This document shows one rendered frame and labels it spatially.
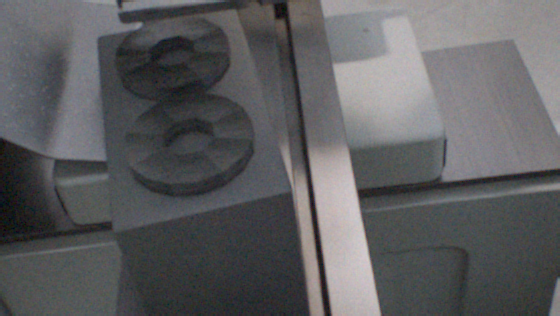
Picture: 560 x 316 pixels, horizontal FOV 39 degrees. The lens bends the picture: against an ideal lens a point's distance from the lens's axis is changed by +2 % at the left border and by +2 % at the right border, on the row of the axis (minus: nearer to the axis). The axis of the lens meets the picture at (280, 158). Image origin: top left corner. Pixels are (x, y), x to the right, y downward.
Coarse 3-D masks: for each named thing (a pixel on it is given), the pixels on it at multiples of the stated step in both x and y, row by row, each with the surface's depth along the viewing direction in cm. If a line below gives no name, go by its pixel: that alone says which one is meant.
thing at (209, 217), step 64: (128, 64) 60; (192, 64) 59; (128, 128) 56; (192, 128) 55; (256, 128) 55; (128, 192) 52; (192, 192) 51; (256, 192) 51; (128, 256) 51; (192, 256) 53; (256, 256) 54
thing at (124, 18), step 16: (128, 0) 98; (144, 0) 98; (160, 0) 98; (176, 0) 98; (192, 0) 98; (208, 0) 98; (224, 0) 98; (240, 0) 98; (272, 0) 98; (288, 0) 98; (128, 16) 98; (144, 16) 98; (160, 16) 98; (176, 16) 98
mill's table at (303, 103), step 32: (256, 0) 99; (320, 0) 98; (256, 32) 95; (288, 32) 98; (320, 32) 93; (256, 64) 90; (288, 64) 93; (320, 64) 89; (288, 96) 89; (320, 96) 85; (288, 128) 86; (320, 128) 82; (288, 160) 79; (320, 160) 78; (320, 192) 75; (352, 192) 75; (320, 224) 72; (352, 224) 72; (320, 256) 73; (352, 256) 69; (128, 288) 70; (320, 288) 70; (352, 288) 67
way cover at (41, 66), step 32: (0, 0) 101; (32, 0) 106; (64, 0) 110; (0, 32) 97; (32, 32) 101; (64, 32) 106; (96, 32) 108; (0, 64) 94; (32, 64) 98; (64, 64) 102; (96, 64) 103; (0, 96) 91; (32, 96) 94; (96, 96) 99; (0, 128) 88; (32, 128) 91; (64, 128) 94; (96, 128) 95; (64, 160) 90; (96, 160) 91
